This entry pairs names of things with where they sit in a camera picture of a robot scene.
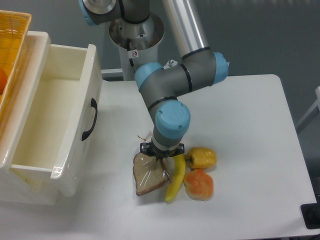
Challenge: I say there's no yellow bell pepper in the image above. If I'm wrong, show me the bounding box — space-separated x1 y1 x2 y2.
186 147 218 169

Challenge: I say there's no white drawer cabinet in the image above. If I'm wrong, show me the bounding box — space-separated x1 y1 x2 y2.
0 31 76 206

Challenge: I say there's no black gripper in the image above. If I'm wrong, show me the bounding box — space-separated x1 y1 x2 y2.
140 140 185 159

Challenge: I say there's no black device at edge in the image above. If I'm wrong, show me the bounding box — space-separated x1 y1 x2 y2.
300 203 320 230

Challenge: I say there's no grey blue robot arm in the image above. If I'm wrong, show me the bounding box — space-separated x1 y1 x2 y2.
79 0 229 160

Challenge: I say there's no white frame at right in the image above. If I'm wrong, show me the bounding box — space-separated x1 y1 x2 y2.
295 86 320 134

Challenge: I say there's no orange bread pastry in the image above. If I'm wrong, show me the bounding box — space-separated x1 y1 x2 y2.
183 168 214 201

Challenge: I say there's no orange fruit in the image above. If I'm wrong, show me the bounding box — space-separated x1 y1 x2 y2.
0 67 8 95

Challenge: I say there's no yellow banana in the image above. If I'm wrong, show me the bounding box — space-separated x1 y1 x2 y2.
165 154 186 203

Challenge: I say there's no white plastic drawer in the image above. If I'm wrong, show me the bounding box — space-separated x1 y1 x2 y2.
11 44 103 197

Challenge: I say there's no yellow woven basket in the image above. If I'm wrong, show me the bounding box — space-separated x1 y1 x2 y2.
0 10 32 116

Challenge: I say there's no black drawer handle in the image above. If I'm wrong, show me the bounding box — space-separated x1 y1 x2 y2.
81 97 98 142

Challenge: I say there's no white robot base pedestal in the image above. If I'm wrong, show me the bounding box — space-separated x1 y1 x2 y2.
109 13 165 81

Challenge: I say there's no bagged brown toast slice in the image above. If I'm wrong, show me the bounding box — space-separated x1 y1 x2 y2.
132 149 172 197

